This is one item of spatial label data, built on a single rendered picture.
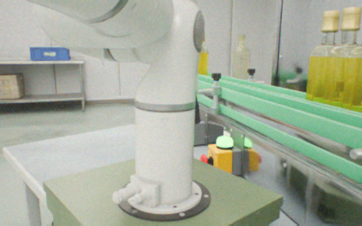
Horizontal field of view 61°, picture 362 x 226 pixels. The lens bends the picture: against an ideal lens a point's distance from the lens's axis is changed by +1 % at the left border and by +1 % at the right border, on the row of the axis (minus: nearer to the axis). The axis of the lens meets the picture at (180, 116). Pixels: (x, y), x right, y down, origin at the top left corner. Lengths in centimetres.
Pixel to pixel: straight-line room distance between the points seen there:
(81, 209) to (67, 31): 27
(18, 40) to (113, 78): 177
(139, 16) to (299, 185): 45
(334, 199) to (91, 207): 38
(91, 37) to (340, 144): 41
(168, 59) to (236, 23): 654
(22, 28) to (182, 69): 601
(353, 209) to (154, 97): 34
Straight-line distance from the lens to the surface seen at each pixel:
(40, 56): 570
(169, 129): 44
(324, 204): 59
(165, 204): 49
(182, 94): 44
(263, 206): 53
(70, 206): 52
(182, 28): 42
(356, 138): 54
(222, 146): 81
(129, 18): 30
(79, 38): 38
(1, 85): 586
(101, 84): 631
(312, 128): 61
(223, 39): 682
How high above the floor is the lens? 108
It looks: 12 degrees down
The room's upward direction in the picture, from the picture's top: straight up
